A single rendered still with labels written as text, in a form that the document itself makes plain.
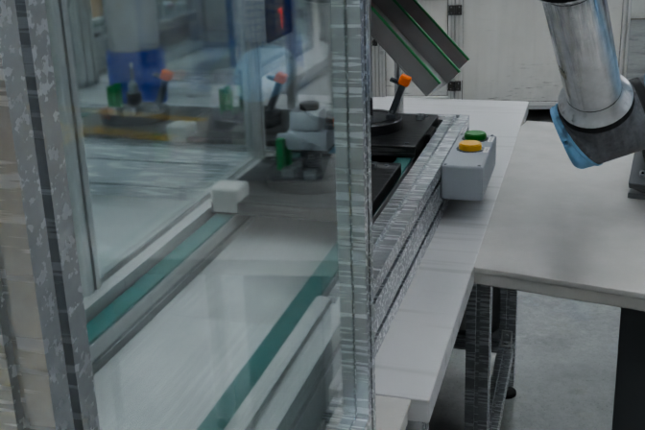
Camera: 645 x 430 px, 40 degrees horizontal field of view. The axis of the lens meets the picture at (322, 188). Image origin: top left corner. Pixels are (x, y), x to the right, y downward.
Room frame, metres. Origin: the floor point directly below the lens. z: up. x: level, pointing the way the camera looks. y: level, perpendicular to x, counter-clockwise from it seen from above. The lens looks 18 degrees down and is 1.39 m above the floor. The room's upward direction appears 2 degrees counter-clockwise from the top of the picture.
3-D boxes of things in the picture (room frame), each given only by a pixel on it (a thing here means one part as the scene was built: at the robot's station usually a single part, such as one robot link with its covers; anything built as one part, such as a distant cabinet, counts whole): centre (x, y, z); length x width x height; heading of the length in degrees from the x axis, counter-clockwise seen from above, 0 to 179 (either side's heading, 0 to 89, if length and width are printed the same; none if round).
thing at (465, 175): (1.51, -0.26, 0.93); 0.21 x 0.07 x 0.06; 163
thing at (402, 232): (1.35, -0.15, 0.91); 0.89 x 0.06 x 0.11; 163
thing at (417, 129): (1.65, -0.09, 1.01); 0.24 x 0.24 x 0.13; 73
